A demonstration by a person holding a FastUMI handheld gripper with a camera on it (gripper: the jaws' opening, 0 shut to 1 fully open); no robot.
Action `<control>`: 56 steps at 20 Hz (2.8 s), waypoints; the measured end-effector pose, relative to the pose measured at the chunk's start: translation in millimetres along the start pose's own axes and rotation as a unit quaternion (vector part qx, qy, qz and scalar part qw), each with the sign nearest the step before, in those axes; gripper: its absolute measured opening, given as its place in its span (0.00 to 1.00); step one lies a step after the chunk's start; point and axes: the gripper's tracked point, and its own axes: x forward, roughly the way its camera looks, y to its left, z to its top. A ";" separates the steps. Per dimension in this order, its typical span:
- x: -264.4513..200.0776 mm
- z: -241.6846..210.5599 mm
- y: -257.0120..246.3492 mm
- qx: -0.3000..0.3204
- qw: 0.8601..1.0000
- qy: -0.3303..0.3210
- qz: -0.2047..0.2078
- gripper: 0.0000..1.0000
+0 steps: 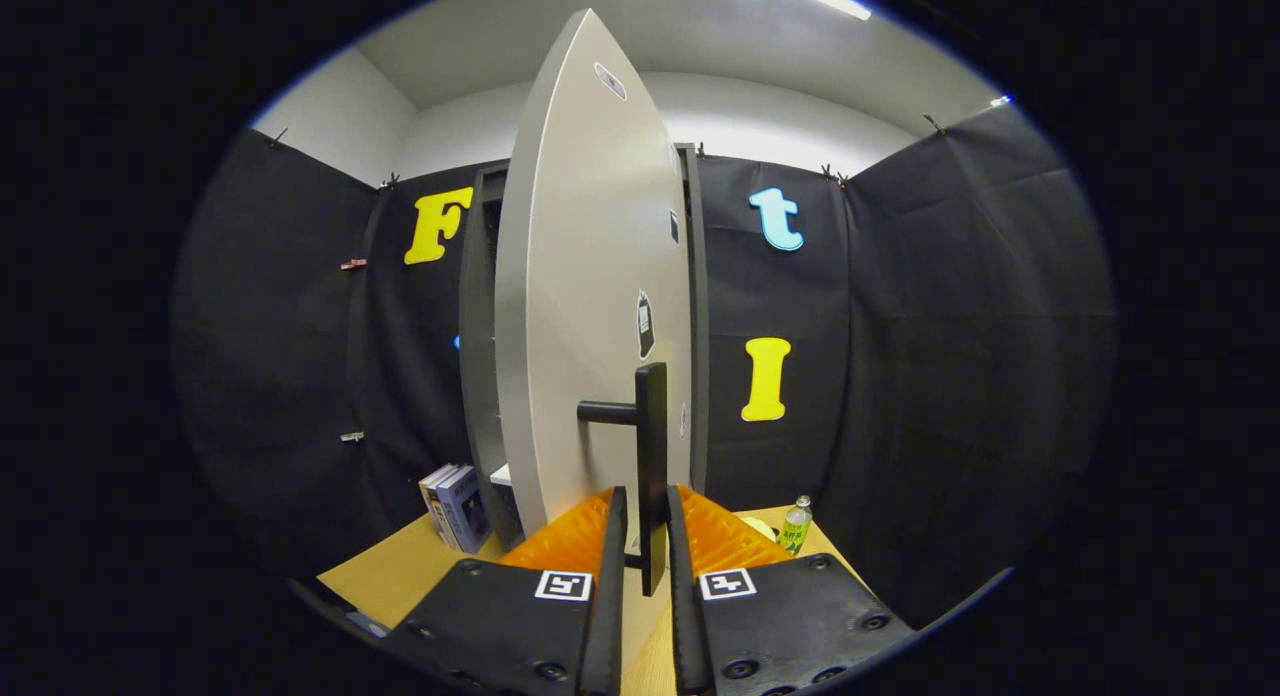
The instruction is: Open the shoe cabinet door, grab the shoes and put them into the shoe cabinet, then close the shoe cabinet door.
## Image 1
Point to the black backdrop cloth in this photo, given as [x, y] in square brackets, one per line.
[950, 376]

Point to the blue cover book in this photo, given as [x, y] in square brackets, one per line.
[465, 511]

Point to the beige shoe cabinet door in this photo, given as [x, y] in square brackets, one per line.
[580, 276]

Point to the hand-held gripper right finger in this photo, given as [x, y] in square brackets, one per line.
[685, 596]

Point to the white cover book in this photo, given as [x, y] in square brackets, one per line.
[436, 491]

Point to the dark grey shoe cabinet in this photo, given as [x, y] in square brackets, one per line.
[478, 376]

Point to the yellow fluffy plush item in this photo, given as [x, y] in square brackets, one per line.
[760, 528]

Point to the green drink bottle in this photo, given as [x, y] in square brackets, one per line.
[796, 531]

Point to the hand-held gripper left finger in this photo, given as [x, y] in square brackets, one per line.
[610, 596]

